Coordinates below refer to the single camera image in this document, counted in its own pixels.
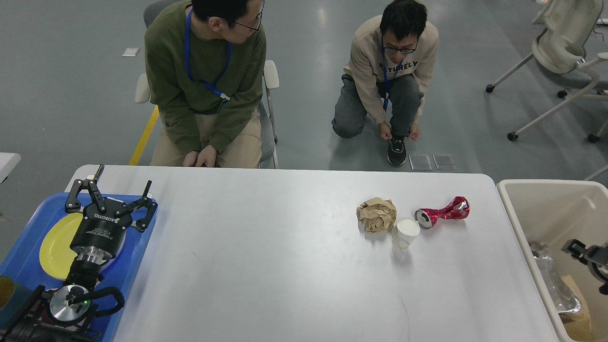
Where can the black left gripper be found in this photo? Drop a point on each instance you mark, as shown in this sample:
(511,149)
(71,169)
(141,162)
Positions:
(101,232)

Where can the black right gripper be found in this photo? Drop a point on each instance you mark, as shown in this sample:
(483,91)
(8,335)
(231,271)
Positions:
(596,257)

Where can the aluminium foil tray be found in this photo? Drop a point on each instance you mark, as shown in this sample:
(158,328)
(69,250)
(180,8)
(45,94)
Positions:
(564,299)

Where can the yellow plate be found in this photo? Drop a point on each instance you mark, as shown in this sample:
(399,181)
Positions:
(55,255)

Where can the dark teal mug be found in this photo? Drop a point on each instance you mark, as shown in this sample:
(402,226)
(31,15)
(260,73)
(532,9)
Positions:
(12,297)

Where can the white paper cup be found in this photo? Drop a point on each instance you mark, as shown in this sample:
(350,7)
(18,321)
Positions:
(403,234)

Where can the aluminium foil sheet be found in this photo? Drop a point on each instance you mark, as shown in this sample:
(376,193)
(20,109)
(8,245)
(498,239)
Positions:
(540,250)

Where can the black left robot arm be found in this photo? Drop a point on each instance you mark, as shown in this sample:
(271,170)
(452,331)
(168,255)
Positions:
(68,276)

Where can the beige plastic bin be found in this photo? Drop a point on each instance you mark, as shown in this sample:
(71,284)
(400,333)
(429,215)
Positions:
(552,212)

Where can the white side table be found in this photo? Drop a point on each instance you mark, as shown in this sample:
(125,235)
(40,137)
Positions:
(8,161)

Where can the crushed red can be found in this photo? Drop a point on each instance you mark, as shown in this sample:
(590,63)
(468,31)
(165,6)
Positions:
(458,208)

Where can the floor outlet plate right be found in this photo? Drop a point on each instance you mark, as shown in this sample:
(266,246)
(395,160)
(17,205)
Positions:
(444,162)

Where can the floor outlet plate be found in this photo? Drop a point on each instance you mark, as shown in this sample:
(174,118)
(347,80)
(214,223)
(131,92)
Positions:
(444,162)
(420,162)

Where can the person in khaki trousers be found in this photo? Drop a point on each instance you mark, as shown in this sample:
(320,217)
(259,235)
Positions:
(204,65)

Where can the floor outlet plate left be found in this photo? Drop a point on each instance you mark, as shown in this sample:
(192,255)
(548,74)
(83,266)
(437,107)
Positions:
(420,162)

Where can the grey office chair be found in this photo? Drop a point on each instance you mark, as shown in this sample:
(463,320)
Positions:
(266,110)

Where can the white office chair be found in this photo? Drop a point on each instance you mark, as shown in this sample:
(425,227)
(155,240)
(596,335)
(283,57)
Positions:
(559,53)

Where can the crumpled brown paper ball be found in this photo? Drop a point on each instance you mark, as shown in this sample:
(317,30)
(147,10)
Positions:
(377,214)

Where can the person in beige sweatshirt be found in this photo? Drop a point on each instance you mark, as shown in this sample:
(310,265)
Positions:
(392,61)

